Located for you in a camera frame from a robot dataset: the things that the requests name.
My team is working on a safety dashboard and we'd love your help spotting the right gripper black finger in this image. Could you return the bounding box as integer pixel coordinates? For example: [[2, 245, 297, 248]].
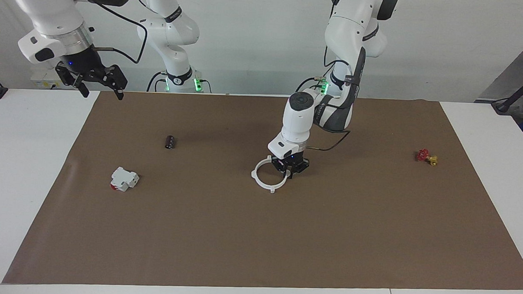
[[110, 65, 129, 101], [73, 76, 91, 99]]

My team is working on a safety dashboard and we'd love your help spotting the white control box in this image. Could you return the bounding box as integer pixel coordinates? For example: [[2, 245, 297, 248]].
[[30, 64, 66, 90]]

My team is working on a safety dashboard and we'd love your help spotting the brown table mat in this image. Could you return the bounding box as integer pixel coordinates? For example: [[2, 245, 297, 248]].
[[2, 85, 523, 294]]

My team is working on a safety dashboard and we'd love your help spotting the white circuit breaker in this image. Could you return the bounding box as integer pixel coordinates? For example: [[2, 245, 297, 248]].
[[110, 166, 140, 193]]

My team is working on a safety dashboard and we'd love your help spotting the red handwheel yellow valve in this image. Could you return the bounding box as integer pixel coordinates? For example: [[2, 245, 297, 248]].
[[415, 147, 440, 167]]

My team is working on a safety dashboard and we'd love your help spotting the black tripod stand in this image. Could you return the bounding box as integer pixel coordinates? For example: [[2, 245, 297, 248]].
[[491, 67, 523, 114]]

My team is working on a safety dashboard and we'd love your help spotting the black base power cable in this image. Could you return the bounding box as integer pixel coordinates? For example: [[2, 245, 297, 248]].
[[296, 76, 324, 95], [147, 70, 166, 93]]

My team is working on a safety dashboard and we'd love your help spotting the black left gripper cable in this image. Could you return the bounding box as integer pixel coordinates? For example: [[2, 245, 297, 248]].
[[293, 44, 366, 154]]

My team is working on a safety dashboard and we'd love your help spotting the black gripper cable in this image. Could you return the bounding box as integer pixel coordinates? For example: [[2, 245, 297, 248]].
[[293, 44, 366, 154], [79, 0, 150, 66]]

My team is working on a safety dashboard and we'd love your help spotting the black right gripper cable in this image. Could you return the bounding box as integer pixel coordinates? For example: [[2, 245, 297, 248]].
[[79, 0, 150, 66]]

